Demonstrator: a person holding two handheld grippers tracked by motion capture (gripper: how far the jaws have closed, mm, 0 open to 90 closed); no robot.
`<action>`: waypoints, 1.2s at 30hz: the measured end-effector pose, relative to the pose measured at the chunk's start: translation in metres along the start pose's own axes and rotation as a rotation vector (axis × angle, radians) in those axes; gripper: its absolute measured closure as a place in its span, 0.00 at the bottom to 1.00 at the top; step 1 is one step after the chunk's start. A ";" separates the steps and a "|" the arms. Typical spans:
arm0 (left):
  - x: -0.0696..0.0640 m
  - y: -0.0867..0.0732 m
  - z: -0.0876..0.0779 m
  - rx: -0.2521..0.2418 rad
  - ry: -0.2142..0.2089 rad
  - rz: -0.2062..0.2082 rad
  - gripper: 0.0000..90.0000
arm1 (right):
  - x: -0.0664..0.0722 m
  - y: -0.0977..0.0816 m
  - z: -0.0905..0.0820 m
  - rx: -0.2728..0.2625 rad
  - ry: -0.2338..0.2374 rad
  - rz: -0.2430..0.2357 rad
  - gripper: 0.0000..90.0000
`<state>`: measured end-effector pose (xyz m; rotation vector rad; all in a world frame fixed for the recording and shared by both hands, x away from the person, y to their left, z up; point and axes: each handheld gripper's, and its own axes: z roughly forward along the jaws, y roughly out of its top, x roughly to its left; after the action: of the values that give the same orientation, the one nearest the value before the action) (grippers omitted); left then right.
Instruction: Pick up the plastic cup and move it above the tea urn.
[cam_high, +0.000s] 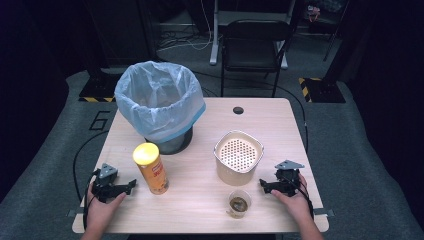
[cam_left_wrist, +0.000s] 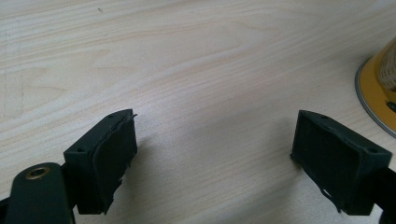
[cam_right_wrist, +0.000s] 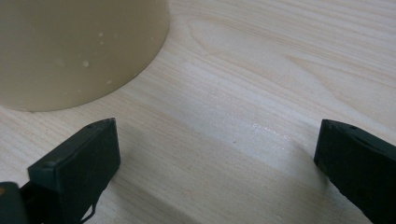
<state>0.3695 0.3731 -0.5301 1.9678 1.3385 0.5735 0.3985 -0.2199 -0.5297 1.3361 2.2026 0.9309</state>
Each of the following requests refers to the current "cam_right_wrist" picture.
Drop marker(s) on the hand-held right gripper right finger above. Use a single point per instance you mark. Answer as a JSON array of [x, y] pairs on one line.
[[358, 168]]

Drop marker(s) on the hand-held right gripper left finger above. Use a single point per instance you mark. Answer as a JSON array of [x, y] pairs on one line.
[[74, 168]]

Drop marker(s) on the beige perforated strainer basket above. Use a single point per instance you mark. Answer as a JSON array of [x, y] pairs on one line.
[[71, 49]]

